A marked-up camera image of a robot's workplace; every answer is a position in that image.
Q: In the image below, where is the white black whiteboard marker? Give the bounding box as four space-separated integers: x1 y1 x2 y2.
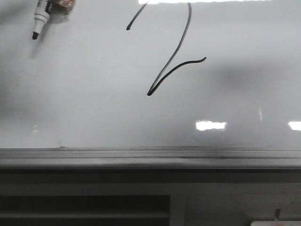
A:
32 0 54 40

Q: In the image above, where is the white glossy whiteboard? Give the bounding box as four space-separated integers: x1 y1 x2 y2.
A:
0 0 301 149

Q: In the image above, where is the grey aluminium whiteboard tray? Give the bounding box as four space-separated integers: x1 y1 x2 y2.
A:
0 147 301 170

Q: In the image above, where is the white marker holder tray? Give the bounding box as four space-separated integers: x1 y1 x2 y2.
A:
250 209 301 226

